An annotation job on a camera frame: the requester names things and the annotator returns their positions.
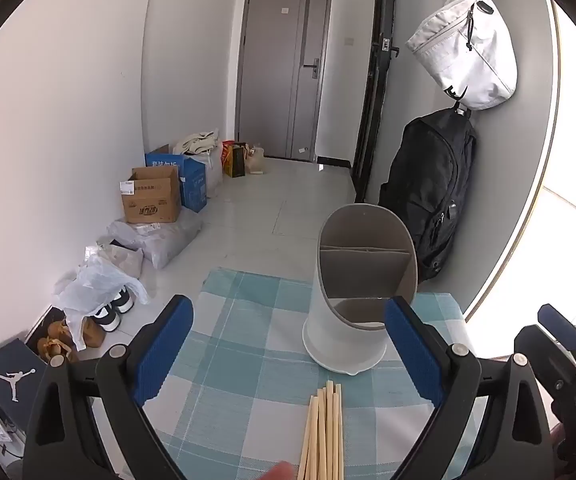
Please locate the black backpack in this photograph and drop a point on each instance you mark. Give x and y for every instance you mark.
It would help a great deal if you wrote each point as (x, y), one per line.
(428, 185)

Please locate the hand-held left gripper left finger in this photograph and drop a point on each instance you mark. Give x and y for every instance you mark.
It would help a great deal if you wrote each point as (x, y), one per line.
(162, 350)

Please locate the person's left hand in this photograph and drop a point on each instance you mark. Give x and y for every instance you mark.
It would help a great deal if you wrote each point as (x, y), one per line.
(278, 472)

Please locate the brown cardboard box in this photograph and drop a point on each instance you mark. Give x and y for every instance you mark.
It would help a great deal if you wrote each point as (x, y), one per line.
(150, 202)

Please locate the blue cardboard box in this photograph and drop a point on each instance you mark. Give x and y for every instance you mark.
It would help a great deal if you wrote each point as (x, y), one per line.
(195, 185)

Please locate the grey plastic parcel bag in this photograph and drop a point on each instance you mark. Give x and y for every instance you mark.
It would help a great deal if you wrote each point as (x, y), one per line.
(167, 240)

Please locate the dark blue shoe box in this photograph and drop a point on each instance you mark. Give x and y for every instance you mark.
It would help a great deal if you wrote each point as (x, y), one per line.
(10, 380)

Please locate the grey entrance door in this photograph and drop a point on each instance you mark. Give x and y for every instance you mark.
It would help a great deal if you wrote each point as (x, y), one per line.
(273, 70)

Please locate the blue white checked tablecloth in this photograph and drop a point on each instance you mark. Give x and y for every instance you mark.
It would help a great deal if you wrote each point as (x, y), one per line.
(248, 340)

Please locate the beige plastic parcel bag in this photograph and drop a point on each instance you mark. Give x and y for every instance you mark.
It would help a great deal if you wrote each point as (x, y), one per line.
(125, 260)

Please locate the brown shoe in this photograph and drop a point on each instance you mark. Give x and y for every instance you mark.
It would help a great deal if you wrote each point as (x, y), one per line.
(55, 350)
(90, 335)

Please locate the white grey utensil holder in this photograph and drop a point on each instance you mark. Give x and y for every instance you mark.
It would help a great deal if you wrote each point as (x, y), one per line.
(338, 330)

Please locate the white shoulder bag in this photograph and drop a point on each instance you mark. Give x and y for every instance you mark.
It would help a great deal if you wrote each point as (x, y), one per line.
(468, 50)

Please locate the black white sneaker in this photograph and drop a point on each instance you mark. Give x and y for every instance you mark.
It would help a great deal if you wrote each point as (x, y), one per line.
(122, 300)
(105, 320)

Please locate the cream cloth bundle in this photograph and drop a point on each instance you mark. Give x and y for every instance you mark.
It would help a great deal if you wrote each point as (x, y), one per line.
(195, 142)

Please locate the white woven sack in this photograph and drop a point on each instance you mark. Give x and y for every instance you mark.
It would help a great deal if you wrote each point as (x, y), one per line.
(213, 172)

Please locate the white plastic bag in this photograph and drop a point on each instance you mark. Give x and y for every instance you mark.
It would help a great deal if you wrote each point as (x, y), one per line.
(97, 285)

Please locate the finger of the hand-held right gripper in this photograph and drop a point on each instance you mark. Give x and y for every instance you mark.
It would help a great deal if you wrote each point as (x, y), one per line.
(560, 321)
(543, 342)

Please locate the bundle of wooden chopsticks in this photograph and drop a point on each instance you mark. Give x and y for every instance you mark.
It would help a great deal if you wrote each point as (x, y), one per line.
(323, 435)

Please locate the red yellow shopping bag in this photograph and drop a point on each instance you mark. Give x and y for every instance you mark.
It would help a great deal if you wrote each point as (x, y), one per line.
(226, 157)

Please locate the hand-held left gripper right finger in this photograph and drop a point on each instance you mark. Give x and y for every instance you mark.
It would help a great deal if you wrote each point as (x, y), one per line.
(413, 350)

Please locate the black door frame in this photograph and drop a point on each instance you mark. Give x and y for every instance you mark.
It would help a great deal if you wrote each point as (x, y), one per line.
(375, 110)

